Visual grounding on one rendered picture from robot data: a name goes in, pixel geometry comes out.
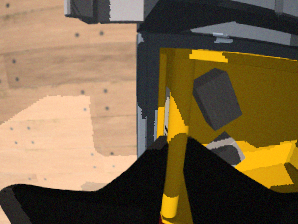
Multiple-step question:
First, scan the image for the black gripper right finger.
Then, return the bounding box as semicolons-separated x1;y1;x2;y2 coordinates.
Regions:
183;136;298;224

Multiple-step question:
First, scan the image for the yellow bin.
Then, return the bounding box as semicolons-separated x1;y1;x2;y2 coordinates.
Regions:
157;48;298;224

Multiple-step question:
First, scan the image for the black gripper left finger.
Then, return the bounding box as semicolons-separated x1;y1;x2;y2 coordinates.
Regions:
0;135;168;224

